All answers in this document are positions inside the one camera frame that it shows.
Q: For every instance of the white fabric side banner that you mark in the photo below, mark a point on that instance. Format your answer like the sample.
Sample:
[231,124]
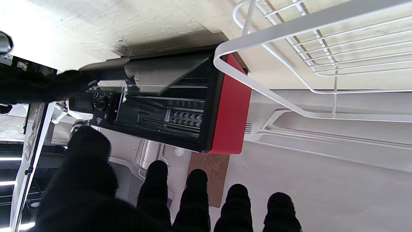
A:
[43,122]

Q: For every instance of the black oven knob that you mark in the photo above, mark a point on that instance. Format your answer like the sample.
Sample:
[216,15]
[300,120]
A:
[101,103]

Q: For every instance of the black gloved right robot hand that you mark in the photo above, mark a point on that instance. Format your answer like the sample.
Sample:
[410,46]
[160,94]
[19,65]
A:
[38,87]

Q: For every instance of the red black toaster oven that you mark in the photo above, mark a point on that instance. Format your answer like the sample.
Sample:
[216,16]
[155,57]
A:
[231,112]

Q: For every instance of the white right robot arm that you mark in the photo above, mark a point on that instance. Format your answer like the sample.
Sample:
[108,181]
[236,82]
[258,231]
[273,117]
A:
[4,43]

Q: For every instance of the printed kitchen backdrop banner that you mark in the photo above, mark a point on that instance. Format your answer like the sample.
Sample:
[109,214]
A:
[322,193]

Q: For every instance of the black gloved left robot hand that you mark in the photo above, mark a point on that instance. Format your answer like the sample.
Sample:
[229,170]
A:
[87,193]

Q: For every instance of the white robot unit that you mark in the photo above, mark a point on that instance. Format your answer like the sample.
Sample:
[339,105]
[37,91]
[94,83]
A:
[75,115]

